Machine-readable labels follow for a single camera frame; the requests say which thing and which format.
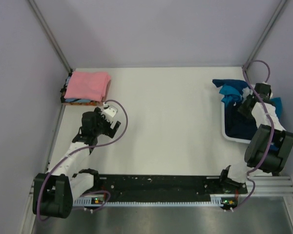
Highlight navy blue t shirt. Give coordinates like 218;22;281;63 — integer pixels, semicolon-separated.
225;103;257;140

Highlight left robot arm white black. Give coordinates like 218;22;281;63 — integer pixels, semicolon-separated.
33;104;121;218

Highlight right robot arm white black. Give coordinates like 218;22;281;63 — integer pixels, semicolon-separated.
218;80;293;193

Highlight stack of folded shirts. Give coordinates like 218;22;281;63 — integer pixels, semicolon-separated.
60;71;111;106

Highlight blue white t shirt pile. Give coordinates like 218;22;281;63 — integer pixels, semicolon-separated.
211;78;283;117

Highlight pink folded t shirt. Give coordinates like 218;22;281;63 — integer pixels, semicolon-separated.
64;71;111;102

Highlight white plastic laundry basket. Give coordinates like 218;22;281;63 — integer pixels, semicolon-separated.
221;84;280;143

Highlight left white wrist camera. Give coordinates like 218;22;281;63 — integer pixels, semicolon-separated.
102;104;118;122

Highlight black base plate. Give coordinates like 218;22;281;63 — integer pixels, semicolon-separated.
91;174;248;202

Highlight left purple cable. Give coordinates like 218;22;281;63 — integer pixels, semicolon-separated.
37;99;129;221

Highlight aluminium frame rail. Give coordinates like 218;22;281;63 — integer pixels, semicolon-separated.
251;176;293;196

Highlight grey slotted cable duct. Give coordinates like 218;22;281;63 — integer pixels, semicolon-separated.
73;196;224;208

